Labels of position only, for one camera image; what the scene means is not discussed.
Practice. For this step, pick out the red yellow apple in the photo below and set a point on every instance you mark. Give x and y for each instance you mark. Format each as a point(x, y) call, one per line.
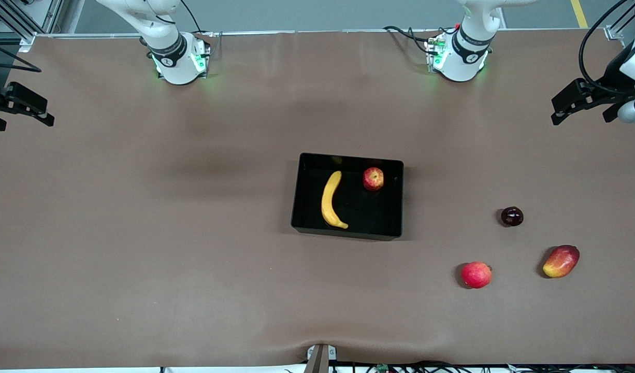
point(373, 179)

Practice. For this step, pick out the black plastic box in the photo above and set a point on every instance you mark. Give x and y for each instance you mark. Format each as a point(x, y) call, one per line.
point(374, 217)

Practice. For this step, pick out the yellow banana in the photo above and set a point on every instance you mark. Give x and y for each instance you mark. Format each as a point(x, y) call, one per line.
point(328, 202)

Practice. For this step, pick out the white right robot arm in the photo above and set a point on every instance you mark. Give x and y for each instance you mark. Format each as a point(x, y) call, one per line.
point(177, 67)

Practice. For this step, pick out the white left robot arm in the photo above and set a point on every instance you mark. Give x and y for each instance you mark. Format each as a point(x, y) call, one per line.
point(460, 65)

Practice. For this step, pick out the plain red apple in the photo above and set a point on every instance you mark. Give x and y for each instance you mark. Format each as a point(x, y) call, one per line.
point(476, 275)

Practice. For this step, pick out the dark purple plum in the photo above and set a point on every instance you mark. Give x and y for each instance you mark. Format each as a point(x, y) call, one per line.
point(512, 216)

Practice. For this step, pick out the red yellow mango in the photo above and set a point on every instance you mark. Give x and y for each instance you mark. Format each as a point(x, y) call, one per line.
point(561, 261)

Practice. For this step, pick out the brown table mat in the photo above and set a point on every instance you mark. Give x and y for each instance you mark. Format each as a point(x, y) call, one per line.
point(193, 207)

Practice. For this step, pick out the small green circuit board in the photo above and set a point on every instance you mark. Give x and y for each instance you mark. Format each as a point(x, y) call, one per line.
point(383, 368)

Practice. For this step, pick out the aluminium frame post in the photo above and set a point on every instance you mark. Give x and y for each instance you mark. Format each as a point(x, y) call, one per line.
point(17, 20)
point(611, 32)

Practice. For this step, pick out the metal table edge rail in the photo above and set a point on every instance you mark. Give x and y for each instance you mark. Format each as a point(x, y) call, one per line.
point(322, 31)

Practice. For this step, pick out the grey table edge bracket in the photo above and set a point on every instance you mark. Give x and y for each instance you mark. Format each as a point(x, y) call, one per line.
point(320, 357)

